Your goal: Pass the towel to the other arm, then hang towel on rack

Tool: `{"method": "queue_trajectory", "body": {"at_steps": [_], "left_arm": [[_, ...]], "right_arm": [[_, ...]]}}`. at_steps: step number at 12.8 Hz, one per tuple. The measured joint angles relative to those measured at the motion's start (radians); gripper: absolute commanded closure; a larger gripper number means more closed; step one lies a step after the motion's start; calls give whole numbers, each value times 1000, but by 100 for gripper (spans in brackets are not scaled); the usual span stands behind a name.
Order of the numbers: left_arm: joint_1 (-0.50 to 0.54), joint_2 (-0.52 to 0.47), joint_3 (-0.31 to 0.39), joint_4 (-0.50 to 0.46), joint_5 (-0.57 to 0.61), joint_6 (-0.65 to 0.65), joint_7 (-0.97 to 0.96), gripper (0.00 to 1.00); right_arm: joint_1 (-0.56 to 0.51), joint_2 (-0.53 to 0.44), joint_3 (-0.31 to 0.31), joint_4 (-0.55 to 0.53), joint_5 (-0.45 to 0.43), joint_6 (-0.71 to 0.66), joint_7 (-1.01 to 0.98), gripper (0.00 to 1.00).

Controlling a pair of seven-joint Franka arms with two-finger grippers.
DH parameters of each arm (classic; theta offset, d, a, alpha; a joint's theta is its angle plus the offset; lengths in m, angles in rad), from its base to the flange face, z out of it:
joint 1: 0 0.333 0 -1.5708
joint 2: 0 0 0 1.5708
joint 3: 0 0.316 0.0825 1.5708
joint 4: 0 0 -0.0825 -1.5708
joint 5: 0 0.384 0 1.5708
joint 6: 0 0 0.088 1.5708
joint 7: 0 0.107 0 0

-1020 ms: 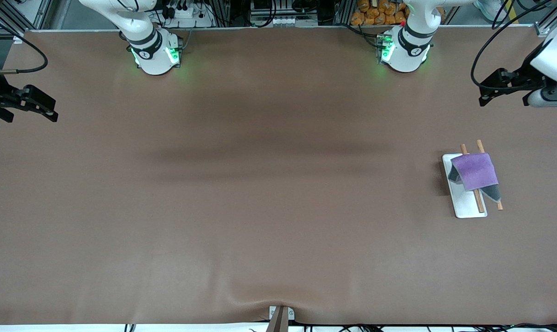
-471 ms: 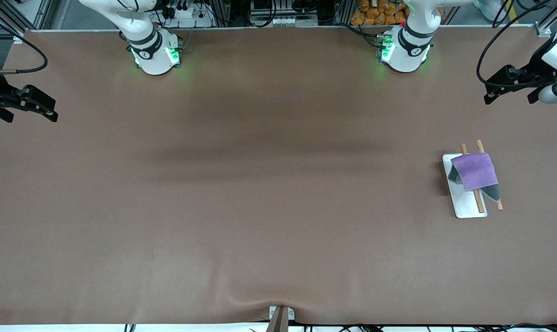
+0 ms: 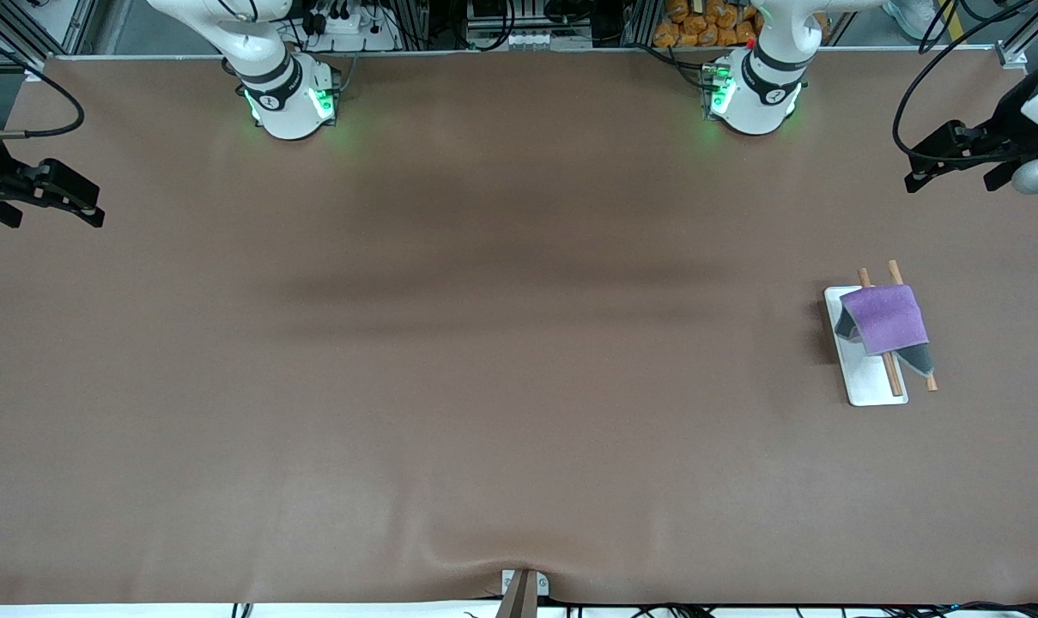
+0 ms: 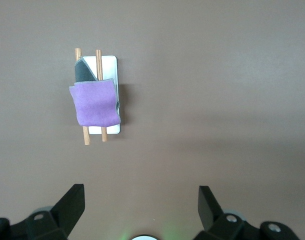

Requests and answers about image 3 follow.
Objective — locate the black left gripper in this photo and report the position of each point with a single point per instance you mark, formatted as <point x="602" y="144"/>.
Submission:
<point x="1009" y="121"/>

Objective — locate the purple and grey towel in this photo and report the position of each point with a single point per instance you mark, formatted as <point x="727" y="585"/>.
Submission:
<point x="888" y="318"/>

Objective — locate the white rack with wooden bars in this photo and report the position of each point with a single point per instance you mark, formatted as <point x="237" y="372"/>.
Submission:
<point x="871" y="386"/>

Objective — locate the light green shoe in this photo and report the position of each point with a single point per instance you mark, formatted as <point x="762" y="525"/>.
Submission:
<point x="909" y="13"/>

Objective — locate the orange snack bags pile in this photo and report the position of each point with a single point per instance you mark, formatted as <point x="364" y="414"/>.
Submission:
<point x="707" y="24"/>

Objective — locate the white power strip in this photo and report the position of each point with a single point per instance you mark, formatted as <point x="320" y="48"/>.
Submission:
<point x="347" y="26"/>

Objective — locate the black and white electronics box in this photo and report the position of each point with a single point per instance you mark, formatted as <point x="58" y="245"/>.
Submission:
<point x="527" y="26"/>

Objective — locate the brown table mat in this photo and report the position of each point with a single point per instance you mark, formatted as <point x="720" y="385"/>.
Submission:
<point x="518" y="412"/>

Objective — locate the aluminium frame profile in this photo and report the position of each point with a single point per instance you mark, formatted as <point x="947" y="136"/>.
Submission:
<point x="29" y="30"/>
<point x="1021" y="47"/>

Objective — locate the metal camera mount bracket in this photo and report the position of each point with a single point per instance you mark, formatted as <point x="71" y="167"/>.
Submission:
<point x="524" y="592"/>

